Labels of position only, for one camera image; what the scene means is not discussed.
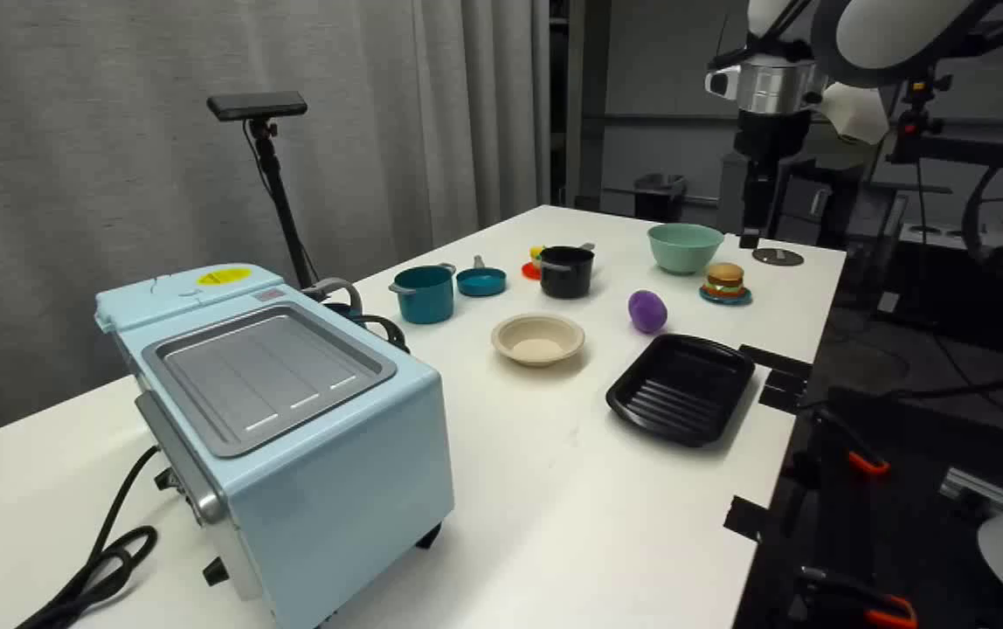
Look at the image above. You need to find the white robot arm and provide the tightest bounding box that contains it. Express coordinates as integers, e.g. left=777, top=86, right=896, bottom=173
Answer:
left=707, top=0, right=996, bottom=248

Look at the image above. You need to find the black grill tray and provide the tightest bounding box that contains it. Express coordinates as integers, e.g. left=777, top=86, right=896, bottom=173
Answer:
left=603, top=336, right=756, bottom=446

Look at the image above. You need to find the orange handled clamp lower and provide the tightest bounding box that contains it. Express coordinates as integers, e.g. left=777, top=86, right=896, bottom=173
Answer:
left=797, top=565, right=920, bottom=629

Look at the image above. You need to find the silver metal disc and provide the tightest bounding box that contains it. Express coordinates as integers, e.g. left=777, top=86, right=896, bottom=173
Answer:
left=752, top=248, right=802, bottom=266

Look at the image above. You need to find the purple plum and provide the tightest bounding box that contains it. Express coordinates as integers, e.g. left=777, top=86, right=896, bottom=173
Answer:
left=628, top=290, right=667, bottom=336

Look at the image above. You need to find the black power cable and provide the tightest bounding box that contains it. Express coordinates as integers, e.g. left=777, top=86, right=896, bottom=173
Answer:
left=15, top=445, right=164, bottom=629

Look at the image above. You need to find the orange handled clamp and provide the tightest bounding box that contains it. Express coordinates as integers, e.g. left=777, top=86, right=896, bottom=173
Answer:
left=812, top=404, right=892, bottom=480
left=797, top=565, right=920, bottom=629

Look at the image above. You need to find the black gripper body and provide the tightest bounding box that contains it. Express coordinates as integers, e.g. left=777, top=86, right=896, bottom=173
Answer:
left=735, top=110, right=812, bottom=210

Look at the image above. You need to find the mint green bowl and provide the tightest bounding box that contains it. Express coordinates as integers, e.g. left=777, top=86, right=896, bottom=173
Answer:
left=647, top=223, right=723, bottom=276

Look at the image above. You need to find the cream white bowl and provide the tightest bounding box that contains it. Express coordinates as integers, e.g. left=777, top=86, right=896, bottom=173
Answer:
left=493, top=315, right=582, bottom=365

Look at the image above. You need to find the toy burger on plate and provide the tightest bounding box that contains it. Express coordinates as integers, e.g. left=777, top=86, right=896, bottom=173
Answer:
left=698, top=262, right=752, bottom=308

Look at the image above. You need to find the orange yellow toy piece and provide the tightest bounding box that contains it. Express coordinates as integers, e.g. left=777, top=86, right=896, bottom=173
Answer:
left=520, top=244, right=545, bottom=279

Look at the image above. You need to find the black toy pot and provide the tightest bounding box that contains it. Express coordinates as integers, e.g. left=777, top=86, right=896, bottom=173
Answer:
left=538, top=244, right=595, bottom=301

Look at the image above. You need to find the light blue toaster oven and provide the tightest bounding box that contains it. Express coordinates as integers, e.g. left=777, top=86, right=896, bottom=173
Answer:
left=94, top=262, right=455, bottom=629

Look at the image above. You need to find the orange handled clamp upper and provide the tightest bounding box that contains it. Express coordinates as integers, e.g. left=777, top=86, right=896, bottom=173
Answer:
left=812, top=404, right=892, bottom=480

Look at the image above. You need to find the black camera on stand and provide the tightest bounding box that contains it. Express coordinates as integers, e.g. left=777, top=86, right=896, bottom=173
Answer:
left=207, top=89, right=313, bottom=287

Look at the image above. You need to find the teal toy pot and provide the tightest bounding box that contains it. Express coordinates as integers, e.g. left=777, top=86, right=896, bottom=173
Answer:
left=391, top=266, right=455, bottom=323

